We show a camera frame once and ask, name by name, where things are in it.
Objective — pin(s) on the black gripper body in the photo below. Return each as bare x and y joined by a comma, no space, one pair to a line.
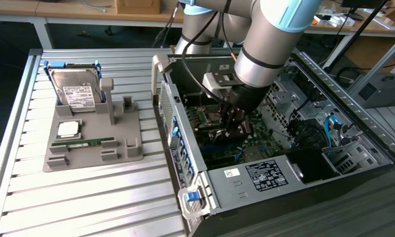
248,98

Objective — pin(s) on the graphics card with metal bracket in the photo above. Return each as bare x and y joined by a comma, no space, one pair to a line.
216,138

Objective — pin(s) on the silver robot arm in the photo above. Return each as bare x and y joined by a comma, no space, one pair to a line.
263,49

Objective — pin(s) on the CPU socket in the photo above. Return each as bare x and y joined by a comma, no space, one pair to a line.
212,116

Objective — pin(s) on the green motherboard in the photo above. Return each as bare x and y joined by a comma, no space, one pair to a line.
268,143

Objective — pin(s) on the silver perforated drive cage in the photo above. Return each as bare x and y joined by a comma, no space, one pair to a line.
290,106

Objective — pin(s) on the upright blue card retention clip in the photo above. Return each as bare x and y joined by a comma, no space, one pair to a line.
175,131

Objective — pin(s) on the black plastic shroud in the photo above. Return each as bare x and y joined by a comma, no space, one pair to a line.
310,165

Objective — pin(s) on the grey power supply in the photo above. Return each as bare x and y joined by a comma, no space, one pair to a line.
234,195

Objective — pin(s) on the black open PC case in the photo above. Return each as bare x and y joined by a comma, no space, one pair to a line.
283,205

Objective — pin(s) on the silver disk bay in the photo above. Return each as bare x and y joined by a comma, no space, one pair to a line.
352,160

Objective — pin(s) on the orange and black small box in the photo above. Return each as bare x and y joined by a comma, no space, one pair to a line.
322,19

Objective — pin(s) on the grey metal cabinet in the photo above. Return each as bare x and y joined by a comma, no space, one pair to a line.
382,91

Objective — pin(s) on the white small box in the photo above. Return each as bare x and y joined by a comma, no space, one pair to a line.
339,22

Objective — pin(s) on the green RAM stick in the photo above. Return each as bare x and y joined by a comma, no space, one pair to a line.
92,142

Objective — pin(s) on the grey parts rack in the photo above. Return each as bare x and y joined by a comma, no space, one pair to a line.
95,153

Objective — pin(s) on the black tripod pole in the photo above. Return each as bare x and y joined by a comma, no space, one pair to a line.
364,24

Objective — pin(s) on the black monitor with stand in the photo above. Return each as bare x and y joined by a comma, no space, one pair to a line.
354,14

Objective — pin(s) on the silver hard disk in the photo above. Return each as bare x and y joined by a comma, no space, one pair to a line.
77,84

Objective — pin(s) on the silver CPU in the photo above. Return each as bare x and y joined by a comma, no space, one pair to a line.
68,129

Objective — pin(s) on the blue disk caddy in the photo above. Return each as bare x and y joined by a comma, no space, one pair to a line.
57,65

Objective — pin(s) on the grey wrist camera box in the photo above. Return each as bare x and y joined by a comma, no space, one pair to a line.
214,82

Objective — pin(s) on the black chassis switch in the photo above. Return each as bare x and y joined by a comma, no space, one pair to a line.
177,99

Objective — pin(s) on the wooden desk with white frame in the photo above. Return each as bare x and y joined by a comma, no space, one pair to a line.
19,10
328,27

